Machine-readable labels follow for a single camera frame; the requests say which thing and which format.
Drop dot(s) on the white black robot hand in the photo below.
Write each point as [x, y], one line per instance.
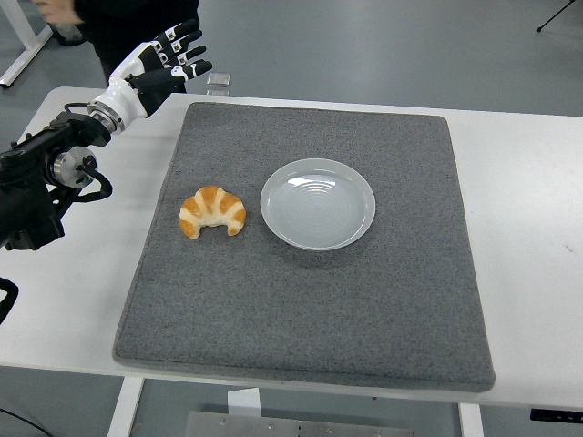
[123, 93]

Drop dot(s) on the golden croissant bread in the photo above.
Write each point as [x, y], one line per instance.
[211, 205]

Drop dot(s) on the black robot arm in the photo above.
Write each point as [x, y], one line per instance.
[32, 200]

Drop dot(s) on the round white plate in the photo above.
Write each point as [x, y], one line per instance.
[317, 205]

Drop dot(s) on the person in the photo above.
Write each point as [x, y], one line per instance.
[123, 23]

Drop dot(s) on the metal floor socket cover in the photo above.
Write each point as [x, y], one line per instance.
[219, 79]

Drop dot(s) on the grey felt mat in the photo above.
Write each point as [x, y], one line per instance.
[296, 309]

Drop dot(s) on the white table leg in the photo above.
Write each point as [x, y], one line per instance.
[125, 409]
[471, 421]

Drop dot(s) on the white paper label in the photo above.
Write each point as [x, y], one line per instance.
[243, 403]

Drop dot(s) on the black tripod leg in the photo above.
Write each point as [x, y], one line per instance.
[558, 16]

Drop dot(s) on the black table control panel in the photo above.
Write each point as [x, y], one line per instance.
[555, 415]

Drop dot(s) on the white table leg frame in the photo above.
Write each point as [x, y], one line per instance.
[23, 45]

